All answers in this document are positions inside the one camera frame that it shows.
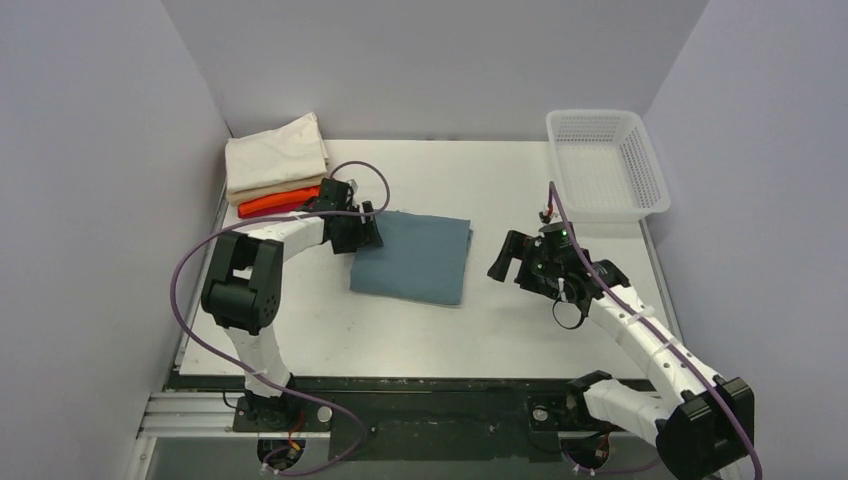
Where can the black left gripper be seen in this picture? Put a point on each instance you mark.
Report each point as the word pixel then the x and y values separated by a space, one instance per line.
pixel 361 230

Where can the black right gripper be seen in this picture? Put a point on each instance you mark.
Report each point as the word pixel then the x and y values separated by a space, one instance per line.
pixel 523 258

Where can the teal blue t-shirt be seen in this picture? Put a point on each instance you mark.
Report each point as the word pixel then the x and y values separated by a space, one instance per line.
pixel 422 259

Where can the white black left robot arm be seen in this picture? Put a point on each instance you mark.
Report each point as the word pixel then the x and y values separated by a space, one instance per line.
pixel 243 288

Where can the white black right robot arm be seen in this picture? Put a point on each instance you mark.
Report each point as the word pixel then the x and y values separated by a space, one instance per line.
pixel 698 421

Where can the folded red t-shirt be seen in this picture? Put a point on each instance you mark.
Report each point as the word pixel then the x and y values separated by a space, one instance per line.
pixel 245 212

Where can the folded orange t-shirt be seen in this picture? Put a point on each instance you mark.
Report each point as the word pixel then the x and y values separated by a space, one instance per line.
pixel 296 196

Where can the folded cream t-shirt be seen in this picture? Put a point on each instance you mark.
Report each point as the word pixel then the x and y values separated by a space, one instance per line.
pixel 292 152

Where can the white perforated plastic basket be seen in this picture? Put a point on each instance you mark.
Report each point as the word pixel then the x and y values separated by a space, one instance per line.
pixel 605 166

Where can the folded beige t-shirt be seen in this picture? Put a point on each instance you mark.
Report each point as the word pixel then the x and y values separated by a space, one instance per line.
pixel 239 197

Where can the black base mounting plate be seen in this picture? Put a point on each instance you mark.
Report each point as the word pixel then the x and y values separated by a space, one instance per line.
pixel 591 442

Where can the aluminium extrusion rail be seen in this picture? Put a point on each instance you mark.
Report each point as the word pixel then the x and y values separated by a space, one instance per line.
pixel 486 412

